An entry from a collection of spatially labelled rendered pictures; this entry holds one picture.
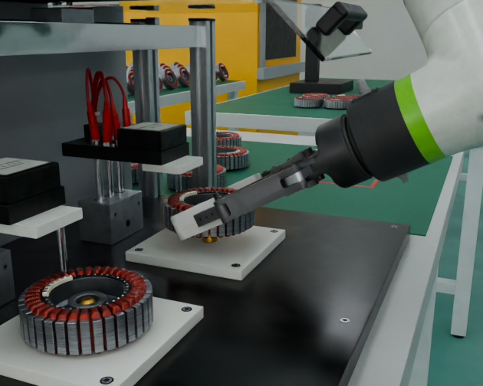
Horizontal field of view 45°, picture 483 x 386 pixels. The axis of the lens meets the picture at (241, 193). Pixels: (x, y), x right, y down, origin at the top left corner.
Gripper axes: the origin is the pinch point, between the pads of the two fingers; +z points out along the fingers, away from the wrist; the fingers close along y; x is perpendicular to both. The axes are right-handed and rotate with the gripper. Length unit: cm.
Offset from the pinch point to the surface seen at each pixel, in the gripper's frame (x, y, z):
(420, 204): 16.1, -38.4, -15.0
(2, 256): -5.5, 21.5, 11.0
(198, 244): 3.2, 1.9, 2.7
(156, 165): -7.7, 3.3, 2.2
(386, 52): -34, -508, 56
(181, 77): -55, -213, 109
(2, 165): -12.4, 24.3, 2.7
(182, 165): -6.4, 2.1, -0.2
